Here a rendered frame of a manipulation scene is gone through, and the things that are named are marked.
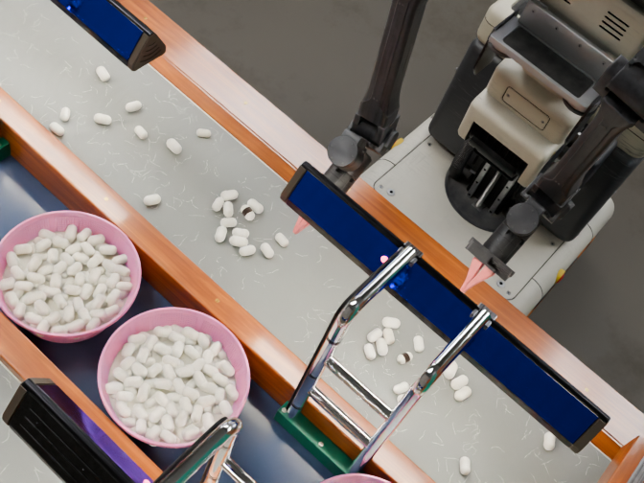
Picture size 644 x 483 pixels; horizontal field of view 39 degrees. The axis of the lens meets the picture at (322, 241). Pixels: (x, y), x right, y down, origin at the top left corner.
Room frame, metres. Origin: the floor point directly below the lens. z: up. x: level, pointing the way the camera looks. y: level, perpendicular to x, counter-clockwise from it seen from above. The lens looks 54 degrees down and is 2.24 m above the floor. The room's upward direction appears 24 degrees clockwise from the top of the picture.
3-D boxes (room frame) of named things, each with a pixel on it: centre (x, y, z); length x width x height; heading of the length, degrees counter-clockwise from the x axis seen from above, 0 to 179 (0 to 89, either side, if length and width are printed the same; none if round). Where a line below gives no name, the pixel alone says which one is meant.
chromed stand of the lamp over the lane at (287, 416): (0.76, -0.18, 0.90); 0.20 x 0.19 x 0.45; 69
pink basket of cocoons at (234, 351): (0.67, 0.14, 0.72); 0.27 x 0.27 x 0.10
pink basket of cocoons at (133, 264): (0.77, 0.40, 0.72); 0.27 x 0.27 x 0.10
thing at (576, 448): (0.83, -0.21, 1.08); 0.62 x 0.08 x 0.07; 69
